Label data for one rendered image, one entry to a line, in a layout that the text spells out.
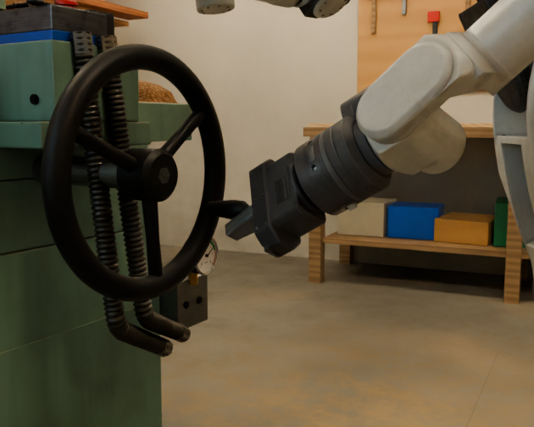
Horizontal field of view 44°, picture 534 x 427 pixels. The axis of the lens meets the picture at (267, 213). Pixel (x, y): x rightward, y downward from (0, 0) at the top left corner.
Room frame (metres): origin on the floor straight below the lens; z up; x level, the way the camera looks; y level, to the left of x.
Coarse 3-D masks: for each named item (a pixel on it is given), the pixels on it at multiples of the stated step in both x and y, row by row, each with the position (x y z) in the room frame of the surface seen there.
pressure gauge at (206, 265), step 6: (210, 246) 1.05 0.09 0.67; (216, 246) 1.06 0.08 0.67; (210, 252) 1.05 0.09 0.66; (216, 252) 1.06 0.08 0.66; (204, 258) 1.03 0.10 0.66; (210, 258) 1.05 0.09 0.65; (216, 258) 1.06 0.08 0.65; (198, 264) 1.02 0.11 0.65; (204, 264) 1.03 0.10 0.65; (210, 264) 1.05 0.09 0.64; (192, 270) 1.02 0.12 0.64; (198, 270) 1.02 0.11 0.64; (204, 270) 1.03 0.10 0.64; (210, 270) 1.04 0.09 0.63; (192, 276) 1.04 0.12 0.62; (192, 282) 1.04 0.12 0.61
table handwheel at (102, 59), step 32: (96, 64) 0.68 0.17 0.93; (128, 64) 0.71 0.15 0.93; (160, 64) 0.76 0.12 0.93; (64, 96) 0.65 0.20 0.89; (192, 96) 0.82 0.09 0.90; (64, 128) 0.64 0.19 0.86; (192, 128) 0.82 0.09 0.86; (64, 160) 0.64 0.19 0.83; (128, 160) 0.72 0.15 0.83; (160, 160) 0.74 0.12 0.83; (224, 160) 0.86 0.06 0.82; (64, 192) 0.63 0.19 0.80; (128, 192) 0.74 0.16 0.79; (160, 192) 0.74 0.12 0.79; (224, 192) 0.86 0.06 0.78; (64, 224) 0.64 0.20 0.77; (64, 256) 0.65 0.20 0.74; (96, 256) 0.68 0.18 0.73; (160, 256) 0.76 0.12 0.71; (192, 256) 0.81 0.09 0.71; (96, 288) 0.68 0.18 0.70; (128, 288) 0.71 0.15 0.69; (160, 288) 0.75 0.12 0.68
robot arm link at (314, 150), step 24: (312, 144) 0.71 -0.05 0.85; (264, 168) 0.78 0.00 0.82; (288, 168) 0.74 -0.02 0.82; (312, 168) 0.70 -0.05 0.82; (264, 192) 0.75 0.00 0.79; (288, 192) 0.73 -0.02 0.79; (312, 192) 0.70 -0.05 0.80; (336, 192) 0.69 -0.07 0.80; (264, 216) 0.73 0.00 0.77; (288, 216) 0.72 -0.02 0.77; (312, 216) 0.72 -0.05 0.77; (264, 240) 0.73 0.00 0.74; (288, 240) 0.73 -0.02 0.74
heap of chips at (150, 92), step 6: (138, 84) 1.07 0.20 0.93; (144, 84) 1.07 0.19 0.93; (150, 84) 1.08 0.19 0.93; (156, 84) 1.10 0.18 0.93; (144, 90) 1.05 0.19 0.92; (150, 90) 1.06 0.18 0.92; (156, 90) 1.07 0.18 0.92; (162, 90) 1.08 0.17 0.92; (144, 96) 1.05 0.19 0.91; (150, 96) 1.05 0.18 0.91; (156, 96) 1.06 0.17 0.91; (162, 96) 1.07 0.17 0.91; (168, 96) 1.08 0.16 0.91; (150, 102) 1.03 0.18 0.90; (156, 102) 1.05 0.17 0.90; (162, 102) 1.06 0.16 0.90; (168, 102) 1.07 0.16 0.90; (174, 102) 1.09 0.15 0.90
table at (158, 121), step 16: (144, 112) 1.01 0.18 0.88; (160, 112) 1.04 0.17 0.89; (176, 112) 1.08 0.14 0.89; (0, 128) 0.76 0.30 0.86; (16, 128) 0.75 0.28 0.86; (32, 128) 0.74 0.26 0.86; (128, 128) 0.85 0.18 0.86; (144, 128) 0.87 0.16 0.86; (160, 128) 1.04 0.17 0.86; (176, 128) 1.08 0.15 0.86; (0, 144) 0.77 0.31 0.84; (16, 144) 0.75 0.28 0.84; (32, 144) 0.74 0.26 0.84; (144, 144) 0.87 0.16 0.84
